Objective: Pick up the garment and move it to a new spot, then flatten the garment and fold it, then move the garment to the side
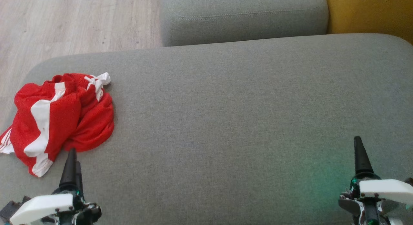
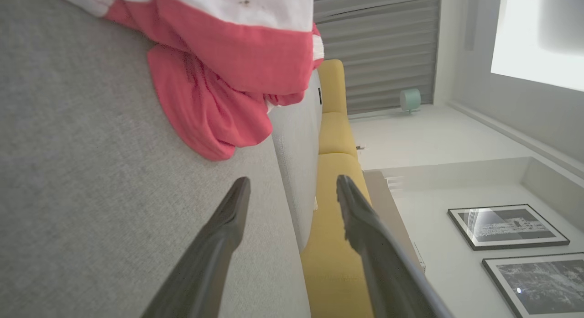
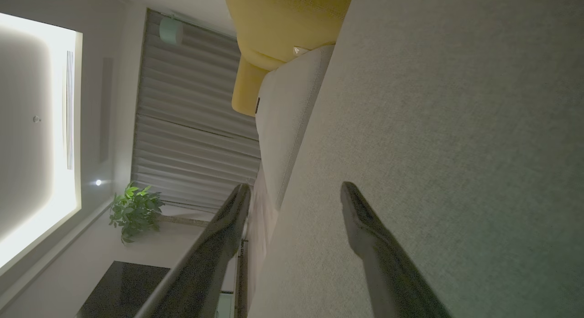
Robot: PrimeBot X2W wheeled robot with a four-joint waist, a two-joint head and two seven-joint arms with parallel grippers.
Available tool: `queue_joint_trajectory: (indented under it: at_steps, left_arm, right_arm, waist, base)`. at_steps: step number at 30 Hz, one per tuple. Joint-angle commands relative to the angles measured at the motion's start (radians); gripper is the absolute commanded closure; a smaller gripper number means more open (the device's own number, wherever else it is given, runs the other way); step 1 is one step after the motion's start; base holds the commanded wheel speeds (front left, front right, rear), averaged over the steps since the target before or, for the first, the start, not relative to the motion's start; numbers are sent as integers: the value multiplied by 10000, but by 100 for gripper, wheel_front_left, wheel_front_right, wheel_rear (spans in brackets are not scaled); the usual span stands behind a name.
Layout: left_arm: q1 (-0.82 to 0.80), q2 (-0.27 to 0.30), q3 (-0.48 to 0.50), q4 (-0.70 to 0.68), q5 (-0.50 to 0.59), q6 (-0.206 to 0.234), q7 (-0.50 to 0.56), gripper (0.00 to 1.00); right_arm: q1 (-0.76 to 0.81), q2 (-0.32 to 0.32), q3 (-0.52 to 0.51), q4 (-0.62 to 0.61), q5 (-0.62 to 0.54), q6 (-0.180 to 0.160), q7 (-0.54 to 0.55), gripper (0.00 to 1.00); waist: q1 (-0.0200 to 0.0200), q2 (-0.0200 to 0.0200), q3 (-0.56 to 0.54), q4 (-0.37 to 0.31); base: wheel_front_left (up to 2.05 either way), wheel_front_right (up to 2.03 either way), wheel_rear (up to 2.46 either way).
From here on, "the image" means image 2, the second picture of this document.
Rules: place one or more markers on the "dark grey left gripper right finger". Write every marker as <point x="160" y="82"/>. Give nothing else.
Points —
<point x="383" y="272"/>

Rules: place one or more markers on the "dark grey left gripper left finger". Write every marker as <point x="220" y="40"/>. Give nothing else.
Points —
<point x="210" y="263"/>

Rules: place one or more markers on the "red white basketball jersey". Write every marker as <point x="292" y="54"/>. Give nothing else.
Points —
<point x="205" y="108"/>

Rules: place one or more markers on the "red shorts with white stripe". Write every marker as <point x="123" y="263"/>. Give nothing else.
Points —
<point x="255" y="49"/>

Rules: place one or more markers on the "yellow sofa backrest cushion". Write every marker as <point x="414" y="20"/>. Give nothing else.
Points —
<point x="333" y="245"/>
<point x="333" y="85"/>
<point x="336" y="133"/>

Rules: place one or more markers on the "grey sofa seat cushion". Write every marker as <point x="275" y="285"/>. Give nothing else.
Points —
<point x="315" y="80"/>
<point x="296" y="181"/>

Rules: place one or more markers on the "grey pleated curtain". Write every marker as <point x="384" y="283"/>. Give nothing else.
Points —
<point x="383" y="49"/>

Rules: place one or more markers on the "black framed wall picture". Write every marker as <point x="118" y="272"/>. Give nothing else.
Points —
<point x="543" y="284"/>
<point x="506" y="226"/>

